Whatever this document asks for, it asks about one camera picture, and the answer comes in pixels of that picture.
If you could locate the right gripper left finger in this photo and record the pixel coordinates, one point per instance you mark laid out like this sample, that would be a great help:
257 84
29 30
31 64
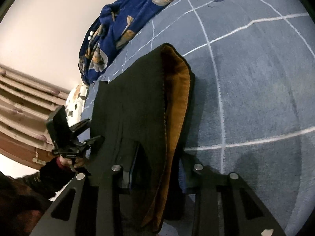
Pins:
86 206

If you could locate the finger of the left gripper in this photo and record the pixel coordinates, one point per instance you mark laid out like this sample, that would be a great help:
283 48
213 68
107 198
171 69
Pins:
87 144
80 127

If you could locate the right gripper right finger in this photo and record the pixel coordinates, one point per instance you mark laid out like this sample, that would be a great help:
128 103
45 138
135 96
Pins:
225 204

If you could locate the black pants orange lining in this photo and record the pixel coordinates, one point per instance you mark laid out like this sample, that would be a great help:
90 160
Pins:
141 114

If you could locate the dark sleeve forearm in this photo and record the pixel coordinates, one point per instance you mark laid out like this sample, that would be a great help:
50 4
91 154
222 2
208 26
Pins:
24 200

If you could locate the person's left hand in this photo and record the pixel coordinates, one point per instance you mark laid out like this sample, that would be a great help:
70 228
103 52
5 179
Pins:
66 162

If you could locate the white floral pillow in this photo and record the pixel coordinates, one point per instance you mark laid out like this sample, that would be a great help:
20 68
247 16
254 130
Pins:
75 104

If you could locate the beige curtain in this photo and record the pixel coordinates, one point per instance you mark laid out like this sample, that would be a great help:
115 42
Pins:
26 104

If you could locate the blue floral blanket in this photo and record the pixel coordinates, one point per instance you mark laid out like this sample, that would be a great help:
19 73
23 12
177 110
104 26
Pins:
116 25

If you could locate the blue grid bed sheet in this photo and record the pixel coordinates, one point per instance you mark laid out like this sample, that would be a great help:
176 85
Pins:
253 108

